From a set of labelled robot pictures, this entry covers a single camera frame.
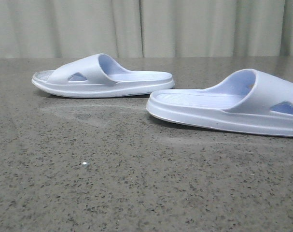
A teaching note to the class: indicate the light blue slipper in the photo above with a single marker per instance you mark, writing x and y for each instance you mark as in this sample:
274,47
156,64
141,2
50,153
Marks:
100,76
247,101

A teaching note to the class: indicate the pale green curtain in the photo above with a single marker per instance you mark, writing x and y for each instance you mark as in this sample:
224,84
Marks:
145,28

